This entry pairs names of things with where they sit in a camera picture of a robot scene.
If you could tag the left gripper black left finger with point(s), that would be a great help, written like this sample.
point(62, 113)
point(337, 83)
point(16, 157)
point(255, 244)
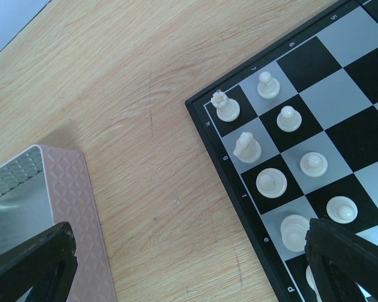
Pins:
point(44, 266)

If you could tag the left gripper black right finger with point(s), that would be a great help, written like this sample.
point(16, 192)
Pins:
point(341, 262)

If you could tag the silver tin lid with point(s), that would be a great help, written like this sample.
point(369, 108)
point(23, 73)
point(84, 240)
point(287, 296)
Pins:
point(43, 186)

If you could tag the black silver chess board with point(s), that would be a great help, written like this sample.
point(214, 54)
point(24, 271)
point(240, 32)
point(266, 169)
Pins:
point(328, 71)

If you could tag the white bishop chess piece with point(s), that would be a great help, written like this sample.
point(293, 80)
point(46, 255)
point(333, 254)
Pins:
point(271, 183)

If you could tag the white knight chess piece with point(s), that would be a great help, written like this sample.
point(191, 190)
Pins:
point(247, 149)

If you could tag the white rook chess piece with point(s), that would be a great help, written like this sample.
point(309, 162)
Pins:
point(227, 109)

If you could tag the white pawn on e-file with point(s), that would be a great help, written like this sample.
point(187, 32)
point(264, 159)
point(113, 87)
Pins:
point(342, 209)

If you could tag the white pawn on f-file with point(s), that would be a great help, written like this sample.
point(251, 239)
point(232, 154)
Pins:
point(313, 164)

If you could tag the white pawn on g-file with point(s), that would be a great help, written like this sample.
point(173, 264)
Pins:
point(289, 119)

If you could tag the white pawn on h-file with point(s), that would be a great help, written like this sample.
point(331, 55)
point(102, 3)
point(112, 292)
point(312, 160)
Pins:
point(268, 86)

